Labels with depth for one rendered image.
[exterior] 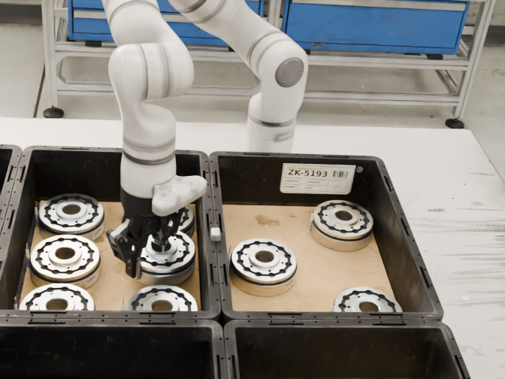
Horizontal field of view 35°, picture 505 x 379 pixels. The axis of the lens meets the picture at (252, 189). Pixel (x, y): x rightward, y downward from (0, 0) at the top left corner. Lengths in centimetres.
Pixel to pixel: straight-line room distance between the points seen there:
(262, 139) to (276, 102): 9
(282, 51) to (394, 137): 58
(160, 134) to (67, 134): 80
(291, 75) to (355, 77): 234
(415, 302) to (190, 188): 36
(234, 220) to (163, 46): 44
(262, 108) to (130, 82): 52
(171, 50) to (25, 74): 262
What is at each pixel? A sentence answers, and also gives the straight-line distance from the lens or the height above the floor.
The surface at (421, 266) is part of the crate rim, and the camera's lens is 119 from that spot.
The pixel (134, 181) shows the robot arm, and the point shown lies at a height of 104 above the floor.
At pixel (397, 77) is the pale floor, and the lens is 386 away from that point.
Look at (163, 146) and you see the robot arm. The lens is 106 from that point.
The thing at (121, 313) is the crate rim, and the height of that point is 93.
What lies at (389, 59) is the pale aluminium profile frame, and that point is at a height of 30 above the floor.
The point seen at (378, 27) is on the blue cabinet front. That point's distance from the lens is 324.
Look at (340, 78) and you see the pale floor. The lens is 376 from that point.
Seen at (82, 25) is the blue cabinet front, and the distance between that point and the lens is 313.
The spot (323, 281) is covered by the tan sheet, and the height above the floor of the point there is 83.
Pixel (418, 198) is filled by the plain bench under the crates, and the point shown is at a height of 70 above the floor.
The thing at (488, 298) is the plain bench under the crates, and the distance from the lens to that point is 154.
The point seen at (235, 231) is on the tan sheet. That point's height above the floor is 83.
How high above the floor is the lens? 166
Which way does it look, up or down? 35 degrees down
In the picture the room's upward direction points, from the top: 7 degrees clockwise
